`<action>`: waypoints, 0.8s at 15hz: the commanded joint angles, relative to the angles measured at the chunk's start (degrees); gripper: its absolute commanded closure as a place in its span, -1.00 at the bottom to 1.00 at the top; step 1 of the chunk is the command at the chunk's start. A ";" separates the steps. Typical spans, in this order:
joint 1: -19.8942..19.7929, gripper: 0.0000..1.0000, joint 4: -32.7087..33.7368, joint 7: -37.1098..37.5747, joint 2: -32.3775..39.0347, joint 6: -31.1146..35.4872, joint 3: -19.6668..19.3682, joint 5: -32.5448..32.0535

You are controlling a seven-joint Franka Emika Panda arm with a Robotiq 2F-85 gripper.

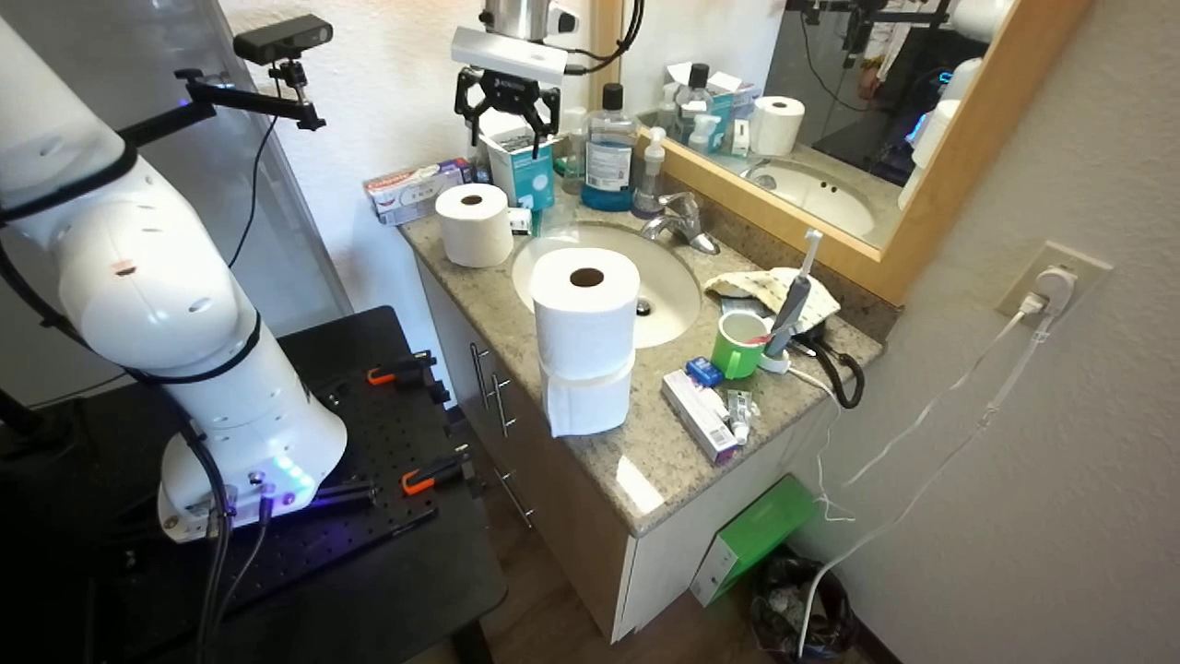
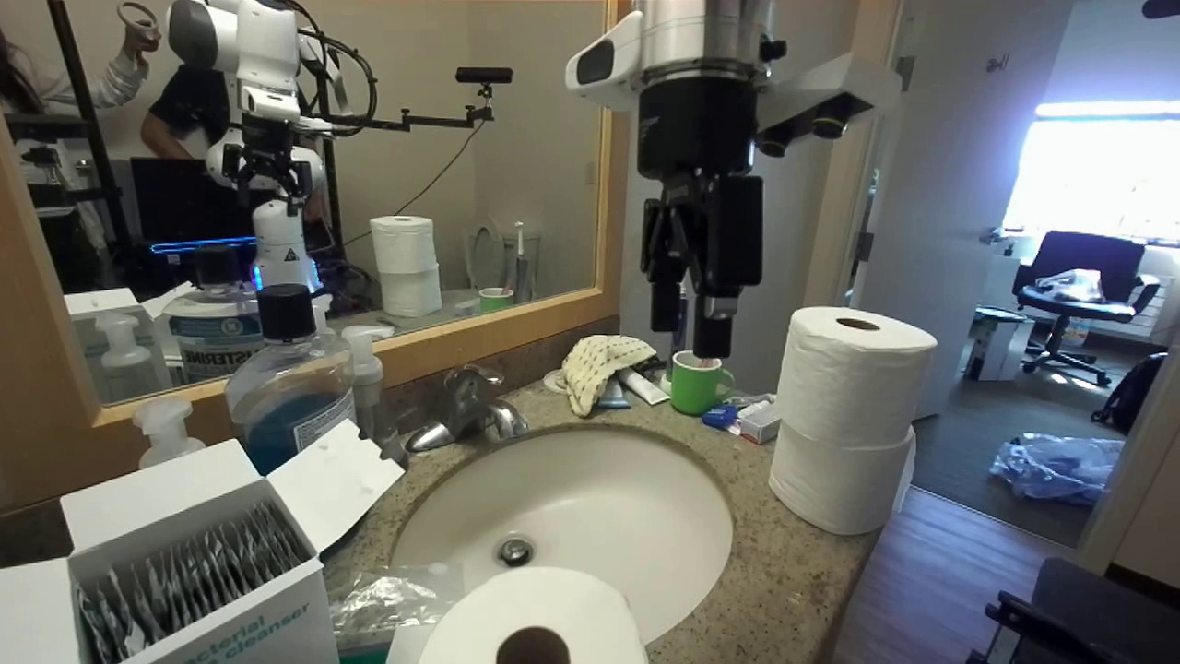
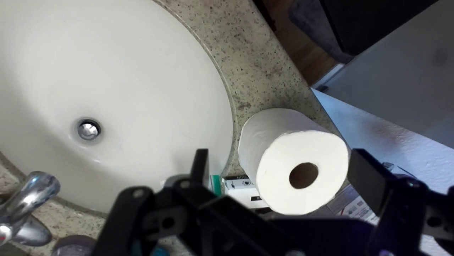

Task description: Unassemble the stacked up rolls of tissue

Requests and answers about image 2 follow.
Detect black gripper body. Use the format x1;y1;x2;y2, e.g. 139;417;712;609
633;75;767;208

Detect white toilet paper roll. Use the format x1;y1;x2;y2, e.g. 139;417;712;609
416;566;653;664
772;306;942;455
767;421;918;541

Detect cream patterned washcloth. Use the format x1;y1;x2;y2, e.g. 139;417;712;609
541;332;659;421

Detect white toothpaste tube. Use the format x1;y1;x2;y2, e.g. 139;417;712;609
612;364;674;410

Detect green ceramic mug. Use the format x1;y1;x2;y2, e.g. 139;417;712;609
666;352;736;421

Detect small blue packet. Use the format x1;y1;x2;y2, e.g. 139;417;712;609
698;401;745;437

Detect small white cardboard box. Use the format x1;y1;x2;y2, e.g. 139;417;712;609
729;394;787;448

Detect chrome sink faucet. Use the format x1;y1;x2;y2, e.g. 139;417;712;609
397;364;528;463

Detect white oval sink basin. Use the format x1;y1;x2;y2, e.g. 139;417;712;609
387;425;736;648

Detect white storage container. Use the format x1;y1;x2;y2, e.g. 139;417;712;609
961;306;1034;385

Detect small clear soap pump bottle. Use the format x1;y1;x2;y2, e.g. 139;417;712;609
338;321;397;455

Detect black office chair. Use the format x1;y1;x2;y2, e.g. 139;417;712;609
1009;228;1165;391

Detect bright window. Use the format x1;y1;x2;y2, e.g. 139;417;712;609
998;95;1180;252

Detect blue plastic bag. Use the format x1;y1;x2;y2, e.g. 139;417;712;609
987;429;1127;509

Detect black bag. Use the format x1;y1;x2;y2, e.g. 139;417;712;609
1089;348;1168;437

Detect clear bag with small box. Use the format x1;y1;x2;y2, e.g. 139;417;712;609
326;566;445;664

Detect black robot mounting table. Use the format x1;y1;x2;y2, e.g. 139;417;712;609
961;559;1180;664

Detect clear pump dispenser bottle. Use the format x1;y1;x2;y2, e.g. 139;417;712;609
128;399;207;471

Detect open white box with packets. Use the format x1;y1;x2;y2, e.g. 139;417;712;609
0;421;411;664

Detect wood framed wall mirror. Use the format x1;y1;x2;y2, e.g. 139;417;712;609
0;0;638;519

